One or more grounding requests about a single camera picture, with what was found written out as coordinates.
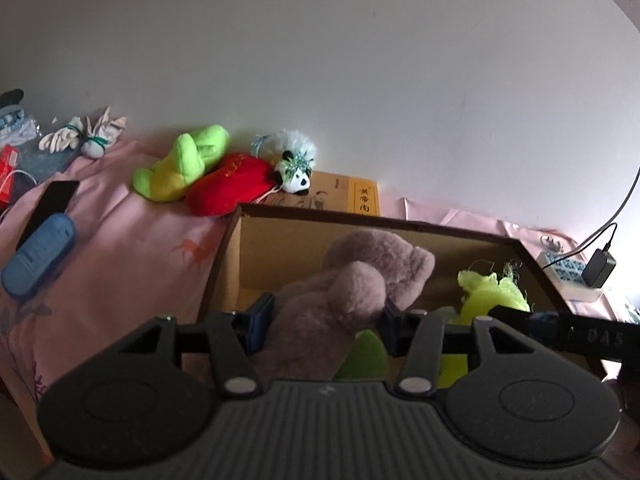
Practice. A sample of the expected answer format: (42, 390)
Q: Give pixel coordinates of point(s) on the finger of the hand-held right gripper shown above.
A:
(540, 325)

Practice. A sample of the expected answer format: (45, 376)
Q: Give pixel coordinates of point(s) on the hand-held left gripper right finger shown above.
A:
(392, 327)

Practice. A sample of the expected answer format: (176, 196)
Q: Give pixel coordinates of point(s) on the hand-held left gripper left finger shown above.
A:
(261, 327)

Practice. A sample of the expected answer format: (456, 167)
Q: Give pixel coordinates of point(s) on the green knit cloth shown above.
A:
(365, 357)

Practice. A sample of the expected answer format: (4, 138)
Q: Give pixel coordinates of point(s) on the yellow cloth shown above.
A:
(492, 292)

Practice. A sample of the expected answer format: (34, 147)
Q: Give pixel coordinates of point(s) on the brown plush bear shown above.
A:
(360, 270)

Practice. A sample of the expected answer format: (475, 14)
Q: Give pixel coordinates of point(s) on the cardboard box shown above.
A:
(280, 255)

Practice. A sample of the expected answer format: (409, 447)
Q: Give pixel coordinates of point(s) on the white power strip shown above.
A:
(562, 272)

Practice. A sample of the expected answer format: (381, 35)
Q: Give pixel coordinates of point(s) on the black charger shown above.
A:
(597, 267)

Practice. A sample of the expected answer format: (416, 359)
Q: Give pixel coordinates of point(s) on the white plug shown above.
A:
(550, 243)

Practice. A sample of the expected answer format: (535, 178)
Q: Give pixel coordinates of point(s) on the pink bedsheet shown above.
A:
(140, 260)

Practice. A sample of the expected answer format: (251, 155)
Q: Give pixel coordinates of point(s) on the yellow book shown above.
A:
(345, 192)

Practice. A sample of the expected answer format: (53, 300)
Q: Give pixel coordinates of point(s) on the red plush toy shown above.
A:
(225, 185)

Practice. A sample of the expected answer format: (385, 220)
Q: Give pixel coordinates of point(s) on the panda plush toy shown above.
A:
(295, 175)

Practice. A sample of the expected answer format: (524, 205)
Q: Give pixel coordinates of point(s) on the green plush toy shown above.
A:
(175, 170)

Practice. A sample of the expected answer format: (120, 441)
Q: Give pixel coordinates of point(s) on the blue case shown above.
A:
(35, 260)

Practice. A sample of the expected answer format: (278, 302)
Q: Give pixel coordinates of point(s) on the black phone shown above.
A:
(50, 202)

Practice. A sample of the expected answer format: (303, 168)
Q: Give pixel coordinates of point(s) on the white glove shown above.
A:
(60, 135)
(100, 142)

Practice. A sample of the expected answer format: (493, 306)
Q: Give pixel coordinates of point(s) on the blue denim cloth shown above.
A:
(45, 160)

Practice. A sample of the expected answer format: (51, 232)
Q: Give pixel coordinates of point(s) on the red packet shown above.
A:
(7, 165)

